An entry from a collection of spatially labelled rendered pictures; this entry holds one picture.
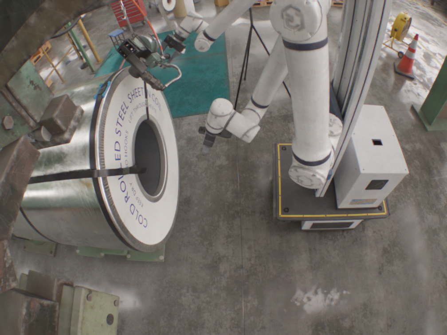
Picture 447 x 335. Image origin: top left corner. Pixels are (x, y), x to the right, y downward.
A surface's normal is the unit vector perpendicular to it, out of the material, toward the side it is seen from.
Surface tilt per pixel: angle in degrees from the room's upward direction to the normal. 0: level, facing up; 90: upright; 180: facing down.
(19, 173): 90
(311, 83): 86
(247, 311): 0
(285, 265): 0
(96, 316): 89
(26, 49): 90
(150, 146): 57
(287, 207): 0
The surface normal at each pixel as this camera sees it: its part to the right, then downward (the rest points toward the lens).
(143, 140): -0.04, 0.60
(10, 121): 0.99, -0.08
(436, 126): -0.14, -0.54
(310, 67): -0.13, 0.80
